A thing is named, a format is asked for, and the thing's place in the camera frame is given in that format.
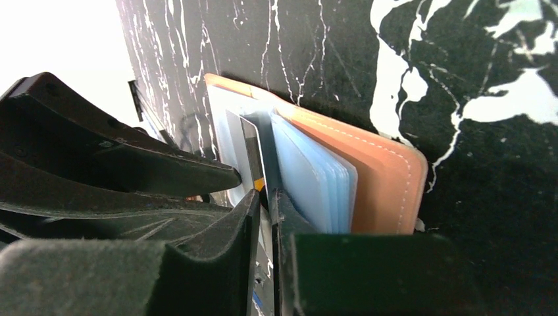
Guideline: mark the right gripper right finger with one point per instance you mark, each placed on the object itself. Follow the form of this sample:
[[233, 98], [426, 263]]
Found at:
[[359, 274]]

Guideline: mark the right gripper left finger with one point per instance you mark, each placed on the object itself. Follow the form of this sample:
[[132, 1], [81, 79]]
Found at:
[[211, 273]]

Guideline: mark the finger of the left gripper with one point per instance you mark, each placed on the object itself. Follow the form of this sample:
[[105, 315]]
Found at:
[[38, 204], [49, 126]]

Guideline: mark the pink leather card holder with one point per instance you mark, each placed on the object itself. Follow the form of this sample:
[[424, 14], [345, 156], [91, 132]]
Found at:
[[340, 178]]

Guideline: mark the black VIP credit card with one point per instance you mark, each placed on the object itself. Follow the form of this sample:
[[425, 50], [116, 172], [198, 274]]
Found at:
[[253, 149]]

